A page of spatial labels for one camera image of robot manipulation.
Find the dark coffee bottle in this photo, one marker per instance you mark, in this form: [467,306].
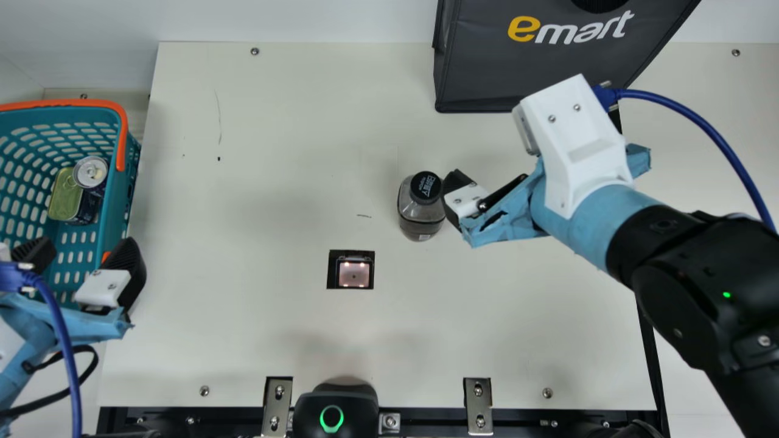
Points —
[421,213]

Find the teal shopping basket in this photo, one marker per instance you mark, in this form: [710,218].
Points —
[36,134]

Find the black device with green light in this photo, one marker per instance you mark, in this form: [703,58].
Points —
[335,407]

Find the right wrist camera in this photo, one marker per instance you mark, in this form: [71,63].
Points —
[578,140]

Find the dark grey bag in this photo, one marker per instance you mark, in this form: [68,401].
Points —
[548,67]

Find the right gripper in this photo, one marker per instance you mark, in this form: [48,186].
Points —
[584,231]

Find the small square scanner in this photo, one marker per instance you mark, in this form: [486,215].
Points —
[352,271]

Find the can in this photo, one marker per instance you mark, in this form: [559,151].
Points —
[91,173]

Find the rectangular tin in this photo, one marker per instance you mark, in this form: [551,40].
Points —
[62,198]

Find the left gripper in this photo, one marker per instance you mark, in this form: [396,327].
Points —
[24,317]

